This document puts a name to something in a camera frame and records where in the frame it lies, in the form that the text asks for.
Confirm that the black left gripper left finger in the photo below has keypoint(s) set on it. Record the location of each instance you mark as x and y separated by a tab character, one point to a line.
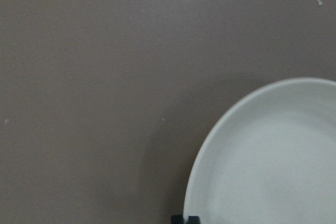
177	219

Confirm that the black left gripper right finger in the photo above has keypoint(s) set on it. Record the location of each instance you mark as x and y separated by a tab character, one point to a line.
193	220

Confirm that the cream round plate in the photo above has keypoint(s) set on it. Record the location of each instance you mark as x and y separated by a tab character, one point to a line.
269	159

